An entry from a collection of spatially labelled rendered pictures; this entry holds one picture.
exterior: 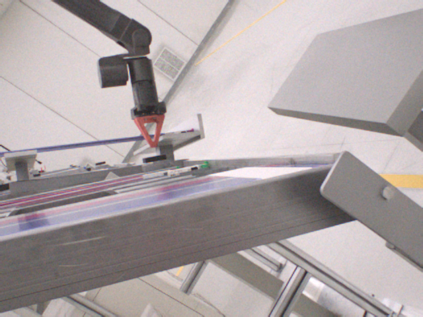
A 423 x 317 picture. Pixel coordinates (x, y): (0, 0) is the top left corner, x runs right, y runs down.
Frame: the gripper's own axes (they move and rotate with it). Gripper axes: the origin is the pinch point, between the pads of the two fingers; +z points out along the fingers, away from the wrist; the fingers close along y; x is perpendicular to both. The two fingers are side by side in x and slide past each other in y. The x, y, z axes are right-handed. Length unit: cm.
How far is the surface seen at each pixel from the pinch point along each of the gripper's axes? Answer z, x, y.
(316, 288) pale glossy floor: 58, 57, -39
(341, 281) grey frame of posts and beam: 44, 43, 1
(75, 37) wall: -204, 51, -739
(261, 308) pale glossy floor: 71, 46, -67
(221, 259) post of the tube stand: 35.2, 17.6, -18.0
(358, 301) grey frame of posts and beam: 50, 48, 1
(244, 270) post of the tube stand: 39.8, 23.8, -18.1
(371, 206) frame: 10, 4, 75
